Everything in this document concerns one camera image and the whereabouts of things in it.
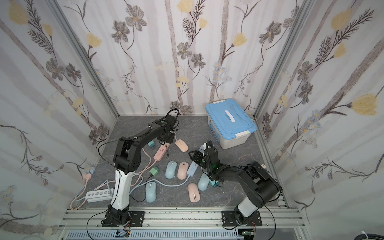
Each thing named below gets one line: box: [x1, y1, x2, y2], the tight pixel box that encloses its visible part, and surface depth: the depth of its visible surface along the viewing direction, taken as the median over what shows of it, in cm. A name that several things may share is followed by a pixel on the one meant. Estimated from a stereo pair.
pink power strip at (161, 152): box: [153, 143, 171, 162], surface depth 99 cm
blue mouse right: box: [197, 173, 211, 191], surface depth 86 cm
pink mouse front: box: [187, 182, 201, 203], surface depth 82 cm
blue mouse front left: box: [145, 181, 157, 203], surface depth 83 cm
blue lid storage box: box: [205, 98, 257, 150], surface depth 97 cm
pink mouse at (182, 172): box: [177, 162, 189, 180], surface depth 90 cm
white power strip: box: [85, 188, 114, 203], surface depth 80 cm
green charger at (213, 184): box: [209, 180, 220, 188], surface depth 86 cm
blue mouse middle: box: [165, 161, 178, 179], surface depth 91 cm
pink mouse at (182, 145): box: [174, 139, 189, 153], surface depth 103 cm
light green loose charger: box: [149, 166, 159, 176], surface depth 90 cm
